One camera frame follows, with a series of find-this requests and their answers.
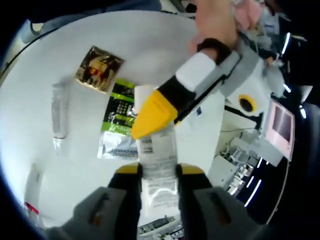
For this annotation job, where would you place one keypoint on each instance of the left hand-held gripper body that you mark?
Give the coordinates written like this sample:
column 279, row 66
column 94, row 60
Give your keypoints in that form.
column 250, row 85

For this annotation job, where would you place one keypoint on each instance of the person's left hand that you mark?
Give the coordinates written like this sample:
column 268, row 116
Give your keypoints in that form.
column 215, row 22

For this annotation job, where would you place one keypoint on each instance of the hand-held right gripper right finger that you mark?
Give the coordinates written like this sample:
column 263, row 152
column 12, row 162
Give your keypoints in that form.
column 212, row 212

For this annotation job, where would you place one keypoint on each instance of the green black skincare sachet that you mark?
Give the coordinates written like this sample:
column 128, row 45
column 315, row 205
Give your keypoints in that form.
column 117, row 120

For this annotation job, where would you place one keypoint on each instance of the white skincare tube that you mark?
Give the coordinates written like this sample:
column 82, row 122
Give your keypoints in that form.
column 160, row 155

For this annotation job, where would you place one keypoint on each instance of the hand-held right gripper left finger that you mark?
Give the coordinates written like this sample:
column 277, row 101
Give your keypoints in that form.
column 115, row 210

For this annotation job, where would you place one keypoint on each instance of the gold skincare sachet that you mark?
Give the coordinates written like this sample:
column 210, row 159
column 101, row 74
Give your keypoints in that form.
column 100, row 70

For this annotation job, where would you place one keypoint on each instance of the white skincare spray bottle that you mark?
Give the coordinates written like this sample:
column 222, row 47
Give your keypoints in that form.
column 59, row 112

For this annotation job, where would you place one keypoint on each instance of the person in dark shirt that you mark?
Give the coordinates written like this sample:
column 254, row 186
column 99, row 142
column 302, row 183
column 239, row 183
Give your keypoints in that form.
column 100, row 5

